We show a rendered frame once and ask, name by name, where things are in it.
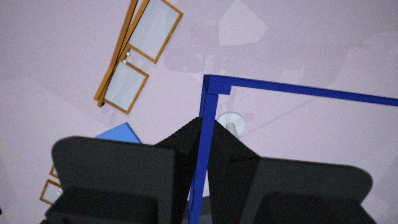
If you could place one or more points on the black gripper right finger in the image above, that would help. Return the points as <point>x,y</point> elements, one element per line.
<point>238,179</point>

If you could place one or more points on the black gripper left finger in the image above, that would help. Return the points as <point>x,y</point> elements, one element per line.
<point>164,170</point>

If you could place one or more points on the blue flat square plate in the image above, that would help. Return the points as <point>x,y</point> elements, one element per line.
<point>121,133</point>

